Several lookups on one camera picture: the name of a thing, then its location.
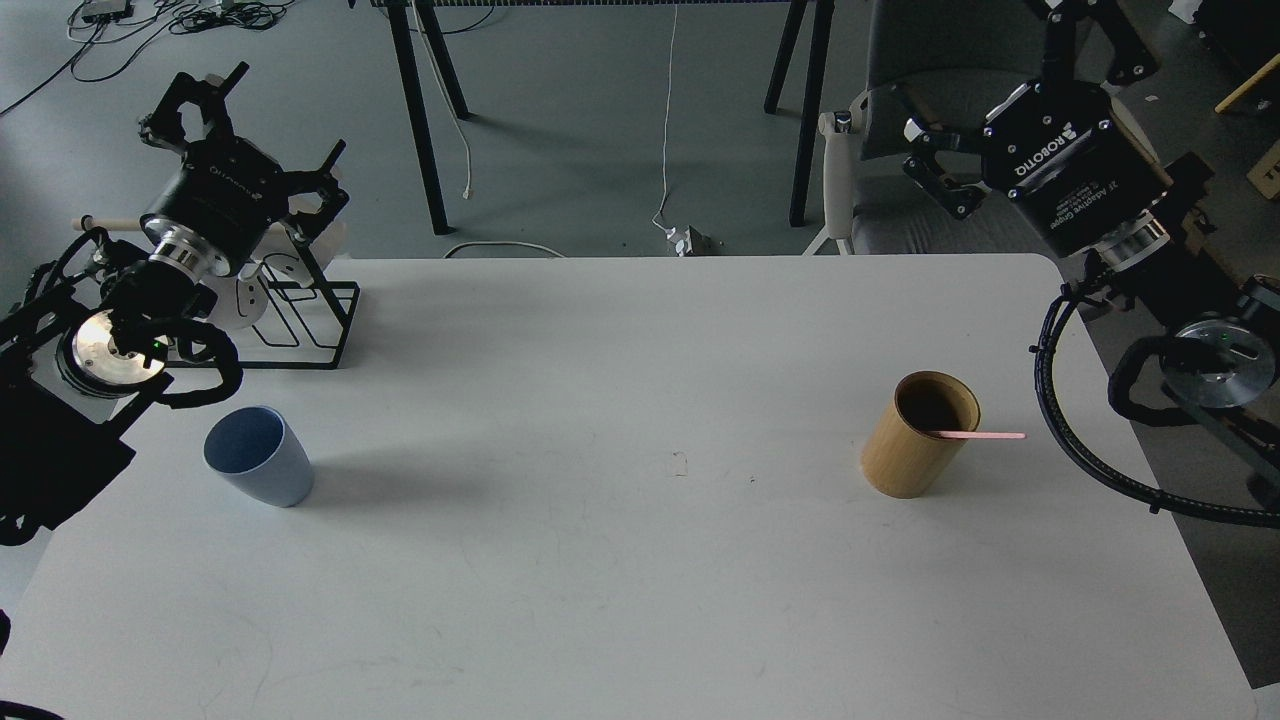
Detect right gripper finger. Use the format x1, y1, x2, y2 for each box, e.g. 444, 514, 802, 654
1025, 0, 1161, 101
902, 118, 1001, 222

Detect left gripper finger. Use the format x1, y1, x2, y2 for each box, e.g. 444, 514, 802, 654
280, 138, 349, 241
138, 61, 250, 152

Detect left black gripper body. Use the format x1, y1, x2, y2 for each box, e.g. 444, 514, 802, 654
145, 137, 289, 272

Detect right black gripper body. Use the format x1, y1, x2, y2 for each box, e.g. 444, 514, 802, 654
982, 82, 1172, 258

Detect pink chopstick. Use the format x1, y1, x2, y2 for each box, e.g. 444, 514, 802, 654
924, 430, 1027, 441

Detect blue cup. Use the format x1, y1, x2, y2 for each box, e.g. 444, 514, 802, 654
204, 406, 315, 509

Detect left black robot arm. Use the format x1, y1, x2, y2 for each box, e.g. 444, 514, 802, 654
3, 63, 360, 546

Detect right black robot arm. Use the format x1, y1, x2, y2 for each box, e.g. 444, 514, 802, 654
892, 1, 1279, 529

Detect white mug rear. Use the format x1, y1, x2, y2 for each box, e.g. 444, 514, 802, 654
253, 176, 348, 287

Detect white mug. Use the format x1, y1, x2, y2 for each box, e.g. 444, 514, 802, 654
201, 263, 268, 332
253, 176, 348, 287

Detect white mug front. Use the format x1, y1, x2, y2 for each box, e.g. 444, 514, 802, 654
201, 263, 268, 332

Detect grey office chair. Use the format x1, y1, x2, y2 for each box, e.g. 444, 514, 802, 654
803, 0, 1166, 258

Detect wooden stick right edge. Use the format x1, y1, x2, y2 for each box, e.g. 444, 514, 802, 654
1213, 55, 1279, 115

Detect cardboard box right edge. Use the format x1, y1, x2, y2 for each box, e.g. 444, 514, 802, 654
1245, 140, 1280, 201

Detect bamboo cylinder holder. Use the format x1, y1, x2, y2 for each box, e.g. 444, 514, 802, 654
860, 372, 980, 498

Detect white power plug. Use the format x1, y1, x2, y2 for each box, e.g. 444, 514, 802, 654
666, 225, 713, 258

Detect black floor cables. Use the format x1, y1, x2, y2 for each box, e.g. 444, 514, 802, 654
0, 0, 296, 119

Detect black wire mug rack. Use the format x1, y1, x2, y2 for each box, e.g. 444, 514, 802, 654
73, 213, 360, 370

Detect black table frame legs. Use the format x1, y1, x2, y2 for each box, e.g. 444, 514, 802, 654
370, 1, 836, 234

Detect white hanging cable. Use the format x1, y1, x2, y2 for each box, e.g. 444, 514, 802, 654
652, 5, 680, 236

